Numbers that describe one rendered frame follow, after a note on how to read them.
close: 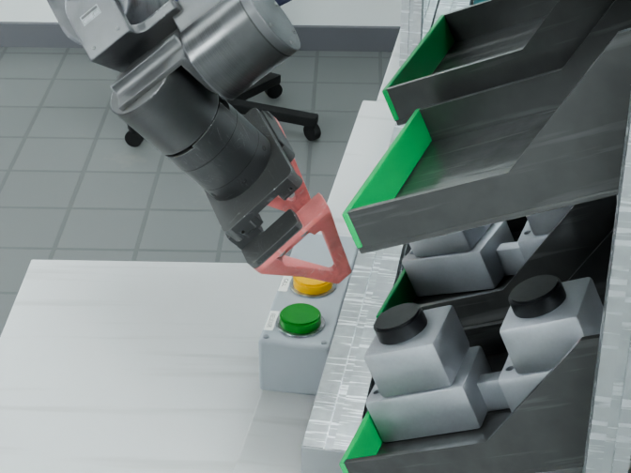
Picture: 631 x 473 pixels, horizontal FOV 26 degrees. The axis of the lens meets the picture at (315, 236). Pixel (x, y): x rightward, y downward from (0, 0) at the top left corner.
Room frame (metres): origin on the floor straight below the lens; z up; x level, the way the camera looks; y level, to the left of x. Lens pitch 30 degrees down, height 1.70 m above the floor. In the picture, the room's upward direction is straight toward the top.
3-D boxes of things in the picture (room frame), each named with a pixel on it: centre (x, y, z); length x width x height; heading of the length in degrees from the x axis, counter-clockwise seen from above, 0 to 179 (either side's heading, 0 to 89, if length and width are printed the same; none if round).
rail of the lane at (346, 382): (1.34, -0.09, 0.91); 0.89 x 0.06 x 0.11; 170
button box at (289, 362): (1.17, 0.00, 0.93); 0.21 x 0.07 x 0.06; 170
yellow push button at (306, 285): (1.17, 0.00, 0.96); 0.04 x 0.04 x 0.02
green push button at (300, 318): (1.10, 0.01, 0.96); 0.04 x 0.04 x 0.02
